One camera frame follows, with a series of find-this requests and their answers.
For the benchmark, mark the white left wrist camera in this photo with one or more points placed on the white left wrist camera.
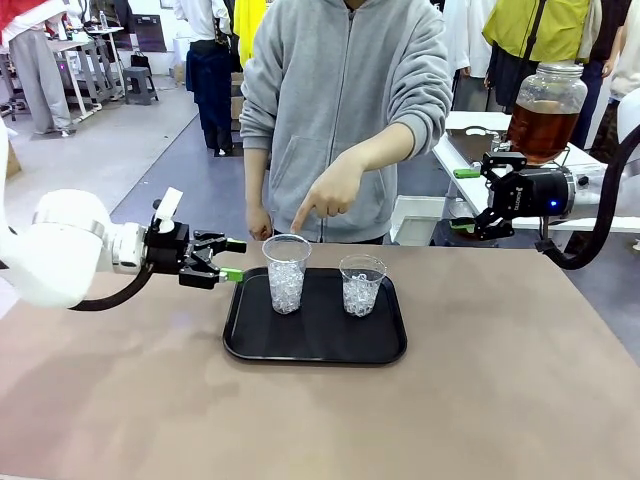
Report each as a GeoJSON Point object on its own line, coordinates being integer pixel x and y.
{"type": "Point", "coordinates": [170, 202]}

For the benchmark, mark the grey plastic stool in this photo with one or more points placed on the grey plastic stool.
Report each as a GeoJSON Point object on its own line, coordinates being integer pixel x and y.
{"type": "Point", "coordinates": [140, 75]}

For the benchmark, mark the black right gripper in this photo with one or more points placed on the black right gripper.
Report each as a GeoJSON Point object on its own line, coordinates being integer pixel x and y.
{"type": "Point", "coordinates": [535, 192]}

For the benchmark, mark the dark display panel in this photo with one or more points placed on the dark display panel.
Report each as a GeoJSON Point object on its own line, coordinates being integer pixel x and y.
{"type": "Point", "coordinates": [150, 35]}

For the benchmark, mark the black office chair base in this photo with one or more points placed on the black office chair base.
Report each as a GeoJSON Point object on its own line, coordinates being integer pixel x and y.
{"type": "Point", "coordinates": [12, 106]}

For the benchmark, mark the figure in navy skirt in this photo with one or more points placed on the figure in navy skirt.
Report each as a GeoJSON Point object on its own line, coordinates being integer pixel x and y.
{"type": "Point", "coordinates": [210, 75]}

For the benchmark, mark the white frame desk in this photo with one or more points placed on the white frame desk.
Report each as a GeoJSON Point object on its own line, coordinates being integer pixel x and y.
{"type": "Point", "coordinates": [67, 45]}

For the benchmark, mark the person in cream top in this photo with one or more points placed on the person in cream top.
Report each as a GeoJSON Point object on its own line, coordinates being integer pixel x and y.
{"type": "Point", "coordinates": [627, 50]}

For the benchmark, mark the person in grey trousers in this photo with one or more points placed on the person in grey trousers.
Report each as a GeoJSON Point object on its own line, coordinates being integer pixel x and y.
{"type": "Point", "coordinates": [37, 75]}

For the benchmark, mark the short clear plastic cup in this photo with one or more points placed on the short clear plastic cup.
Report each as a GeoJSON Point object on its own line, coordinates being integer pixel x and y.
{"type": "Point", "coordinates": [362, 267]}

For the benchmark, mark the black bag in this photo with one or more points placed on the black bag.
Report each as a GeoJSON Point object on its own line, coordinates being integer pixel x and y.
{"type": "Point", "coordinates": [140, 61]}

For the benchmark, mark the person in yellow-green jacket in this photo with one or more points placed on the person in yellow-green jacket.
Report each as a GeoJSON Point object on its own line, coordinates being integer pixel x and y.
{"type": "Point", "coordinates": [550, 25]}

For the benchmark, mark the brown cardboard box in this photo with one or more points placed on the brown cardboard box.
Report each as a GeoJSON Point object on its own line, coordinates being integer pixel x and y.
{"type": "Point", "coordinates": [14, 162]}
{"type": "Point", "coordinates": [236, 100]}

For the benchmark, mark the person's left forearm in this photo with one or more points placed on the person's left forearm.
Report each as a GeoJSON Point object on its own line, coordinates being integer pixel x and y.
{"type": "Point", "coordinates": [387, 145]}

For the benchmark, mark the white side table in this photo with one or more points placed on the white side table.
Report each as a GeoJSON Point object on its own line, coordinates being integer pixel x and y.
{"type": "Point", "coordinates": [467, 192]}

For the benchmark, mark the yellow hanging garment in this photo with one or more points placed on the yellow hanging garment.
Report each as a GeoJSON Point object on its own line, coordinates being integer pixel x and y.
{"type": "Point", "coordinates": [247, 30]}

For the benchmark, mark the person in white coat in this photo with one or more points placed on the person in white coat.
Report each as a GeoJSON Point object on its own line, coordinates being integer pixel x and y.
{"type": "Point", "coordinates": [470, 40]}

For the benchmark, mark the person in grey hoodie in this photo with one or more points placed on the person in grey hoodie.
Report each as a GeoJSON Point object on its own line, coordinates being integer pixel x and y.
{"type": "Point", "coordinates": [325, 100]}

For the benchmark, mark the black plastic serving tray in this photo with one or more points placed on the black plastic serving tray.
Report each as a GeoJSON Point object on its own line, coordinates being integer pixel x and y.
{"type": "Point", "coordinates": [315, 335]}

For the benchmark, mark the person's right forearm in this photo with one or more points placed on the person's right forearm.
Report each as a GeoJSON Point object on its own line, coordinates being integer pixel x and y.
{"type": "Point", "coordinates": [256, 177]}

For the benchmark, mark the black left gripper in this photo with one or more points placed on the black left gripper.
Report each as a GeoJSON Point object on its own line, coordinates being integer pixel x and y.
{"type": "Point", "coordinates": [167, 250]}

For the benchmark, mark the person's right hand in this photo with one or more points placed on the person's right hand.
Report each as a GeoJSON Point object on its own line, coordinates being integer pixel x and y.
{"type": "Point", "coordinates": [258, 222]}

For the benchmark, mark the person's left hand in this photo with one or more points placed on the person's left hand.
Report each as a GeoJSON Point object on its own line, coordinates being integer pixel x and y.
{"type": "Point", "coordinates": [332, 192]}

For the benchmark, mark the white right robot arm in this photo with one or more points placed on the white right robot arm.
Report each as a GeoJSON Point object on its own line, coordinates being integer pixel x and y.
{"type": "Point", "coordinates": [582, 192]}

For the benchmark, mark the clear ice cubes heap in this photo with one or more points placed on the clear ice cubes heap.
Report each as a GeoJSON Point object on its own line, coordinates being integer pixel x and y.
{"type": "Point", "coordinates": [362, 300]}
{"type": "Point", "coordinates": [286, 295]}

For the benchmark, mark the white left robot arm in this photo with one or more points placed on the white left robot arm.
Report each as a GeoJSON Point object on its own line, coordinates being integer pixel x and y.
{"type": "Point", "coordinates": [65, 240]}

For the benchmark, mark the tall clear plastic cup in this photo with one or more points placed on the tall clear plastic cup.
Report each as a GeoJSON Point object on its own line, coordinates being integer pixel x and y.
{"type": "Point", "coordinates": [286, 250]}

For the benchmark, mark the glass tea dispenser jar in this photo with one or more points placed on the glass tea dispenser jar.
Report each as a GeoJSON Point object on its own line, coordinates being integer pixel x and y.
{"type": "Point", "coordinates": [547, 125]}

